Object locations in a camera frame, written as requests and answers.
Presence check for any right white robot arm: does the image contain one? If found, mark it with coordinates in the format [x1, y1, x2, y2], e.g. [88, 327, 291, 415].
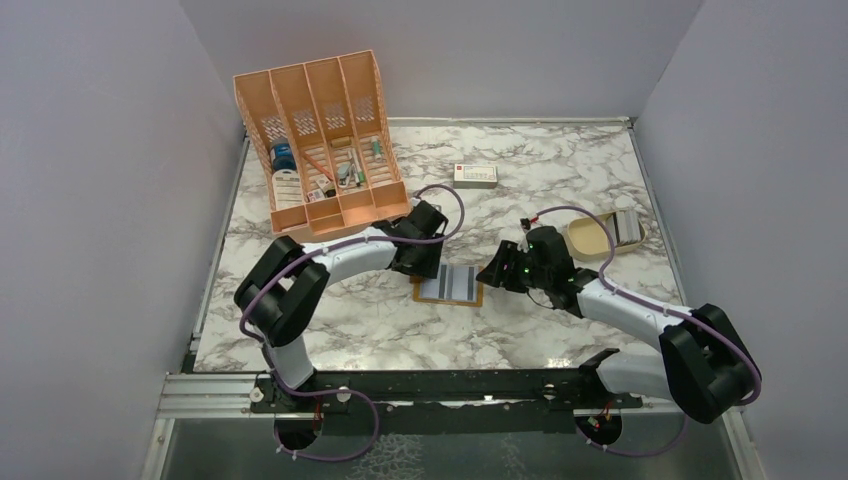
[477, 226, 762, 424]

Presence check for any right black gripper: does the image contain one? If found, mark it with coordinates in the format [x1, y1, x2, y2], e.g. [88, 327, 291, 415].
[477, 239, 551, 293]

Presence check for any white small card box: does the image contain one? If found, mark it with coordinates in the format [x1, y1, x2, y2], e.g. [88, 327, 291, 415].
[452, 163, 498, 189]

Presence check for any red pencil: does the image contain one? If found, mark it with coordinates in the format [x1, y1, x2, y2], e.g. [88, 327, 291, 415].
[303, 153, 335, 183]

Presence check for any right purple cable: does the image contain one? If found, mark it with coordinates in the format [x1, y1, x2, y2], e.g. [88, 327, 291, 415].
[520, 205, 763, 407]

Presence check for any black mounting base bar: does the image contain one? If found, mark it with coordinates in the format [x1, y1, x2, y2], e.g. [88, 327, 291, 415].
[249, 350, 643, 436]

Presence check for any peach plastic desk organizer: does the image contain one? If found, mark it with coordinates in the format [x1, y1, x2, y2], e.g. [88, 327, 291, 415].
[233, 50, 411, 242]

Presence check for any white label sheet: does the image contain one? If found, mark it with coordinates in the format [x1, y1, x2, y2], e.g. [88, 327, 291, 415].
[271, 169, 303, 211]

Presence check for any blue tape roll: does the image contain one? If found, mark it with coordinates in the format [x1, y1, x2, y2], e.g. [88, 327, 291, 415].
[269, 142, 297, 172]

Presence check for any metal binder clip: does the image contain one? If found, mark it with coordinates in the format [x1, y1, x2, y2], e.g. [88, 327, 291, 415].
[337, 162, 356, 188]

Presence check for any small brown eraser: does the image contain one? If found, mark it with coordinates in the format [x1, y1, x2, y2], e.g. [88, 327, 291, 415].
[330, 136, 352, 148]

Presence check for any aluminium frame rail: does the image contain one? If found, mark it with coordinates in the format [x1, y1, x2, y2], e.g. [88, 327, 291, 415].
[156, 370, 747, 420]

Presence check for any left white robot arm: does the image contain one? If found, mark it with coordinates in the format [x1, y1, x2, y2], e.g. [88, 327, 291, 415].
[234, 201, 448, 411]

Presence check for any stack of grey cards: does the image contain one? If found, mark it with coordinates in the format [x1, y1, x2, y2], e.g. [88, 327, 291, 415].
[605, 209, 644, 246]

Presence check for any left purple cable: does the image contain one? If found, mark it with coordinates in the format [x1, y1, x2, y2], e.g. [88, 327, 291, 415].
[238, 184, 466, 399]

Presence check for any green white marker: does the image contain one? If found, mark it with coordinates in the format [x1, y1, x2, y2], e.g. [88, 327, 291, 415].
[370, 136, 384, 162]

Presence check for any purple cable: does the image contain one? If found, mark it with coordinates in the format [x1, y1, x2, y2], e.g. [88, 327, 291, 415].
[520, 205, 763, 407]
[238, 184, 466, 399]

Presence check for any yellow leather card holder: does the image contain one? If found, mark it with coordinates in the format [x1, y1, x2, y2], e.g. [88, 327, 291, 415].
[411, 263, 484, 308]

